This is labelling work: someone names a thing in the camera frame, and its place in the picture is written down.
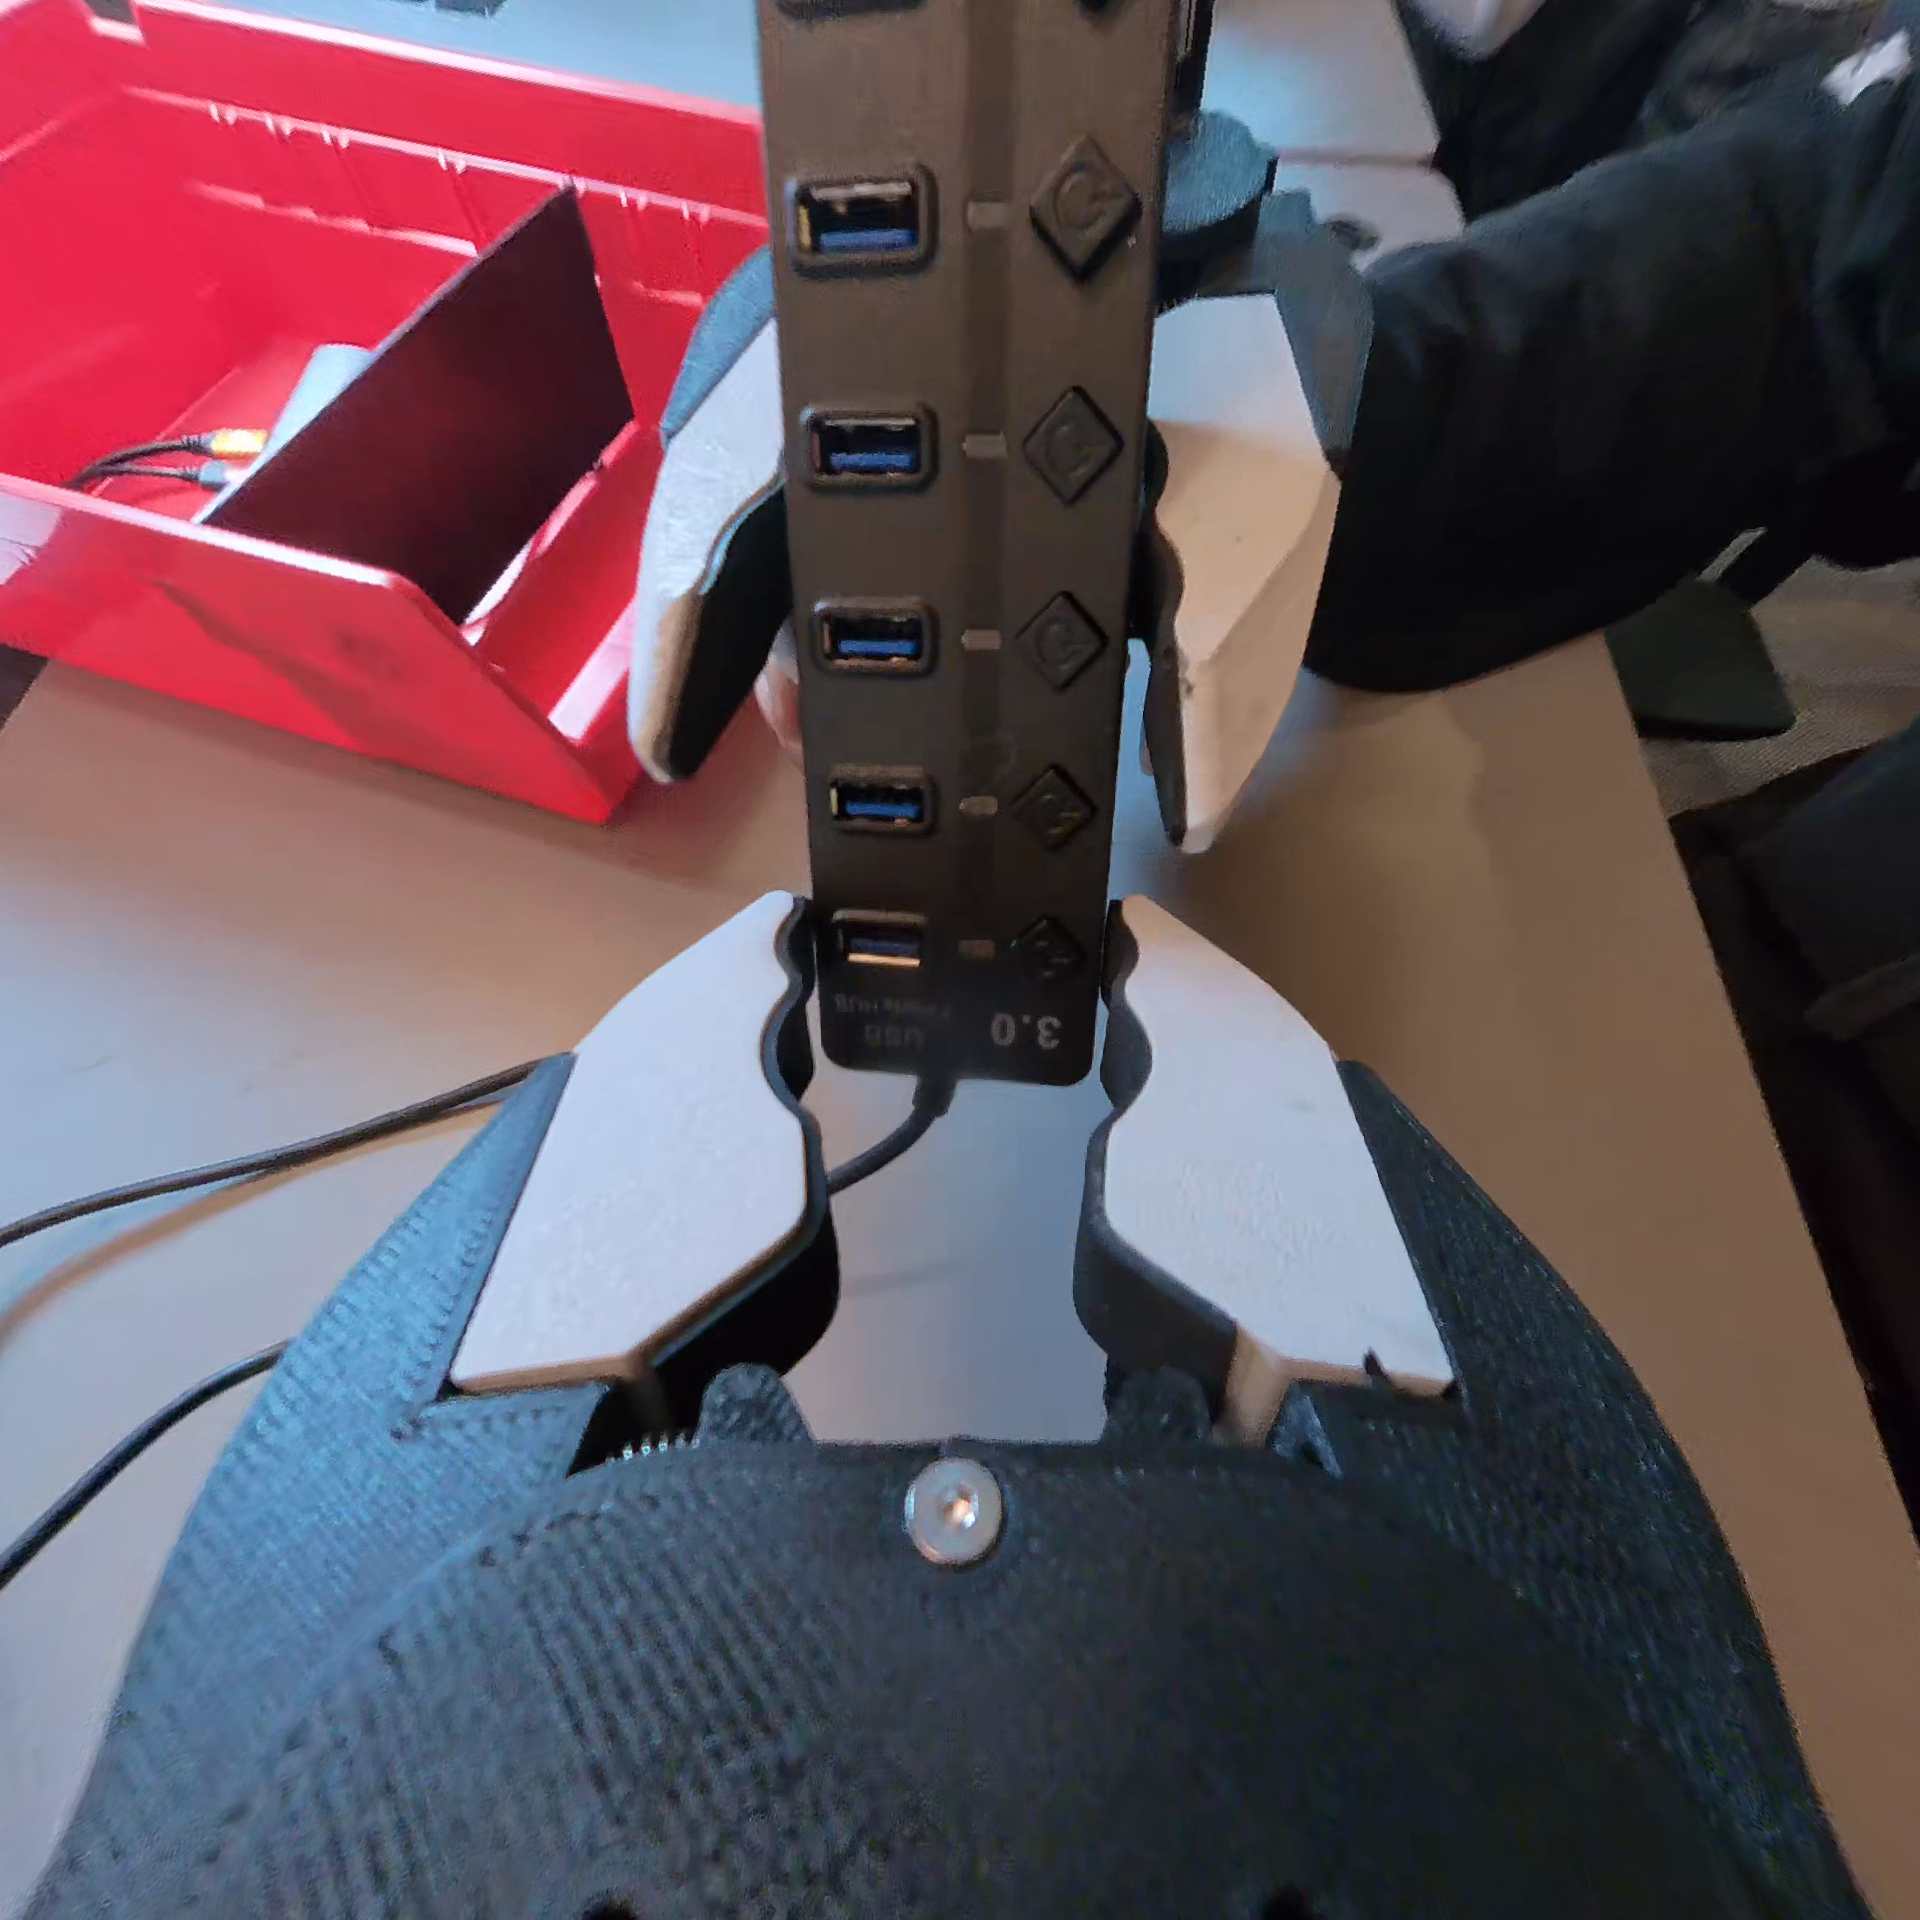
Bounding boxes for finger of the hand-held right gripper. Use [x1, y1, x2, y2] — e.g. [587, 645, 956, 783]
[1143, 292, 1347, 858]
[631, 357, 799, 784]

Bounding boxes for long black hub cable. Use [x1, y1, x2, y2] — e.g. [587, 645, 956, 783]
[0, 1057, 963, 1594]

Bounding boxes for orange plug braided cable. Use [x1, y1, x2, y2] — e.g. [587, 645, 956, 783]
[67, 427, 275, 485]

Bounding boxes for person's right forearm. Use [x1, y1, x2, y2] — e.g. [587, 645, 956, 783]
[1305, 45, 1920, 696]

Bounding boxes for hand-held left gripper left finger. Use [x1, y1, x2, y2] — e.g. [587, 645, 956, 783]
[448, 892, 837, 1404]

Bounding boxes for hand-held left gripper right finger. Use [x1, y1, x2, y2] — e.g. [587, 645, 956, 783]
[1071, 897, 1461, 1404]

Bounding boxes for black divider panel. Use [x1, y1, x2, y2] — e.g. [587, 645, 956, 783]
[200, 188, 640, 629]

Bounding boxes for grey multi-port usb hub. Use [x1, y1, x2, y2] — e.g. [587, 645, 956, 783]
[755, 0, 1175, 1085]

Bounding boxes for red plastic bin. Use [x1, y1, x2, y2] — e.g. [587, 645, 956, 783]
[0, 0, 774, 826]

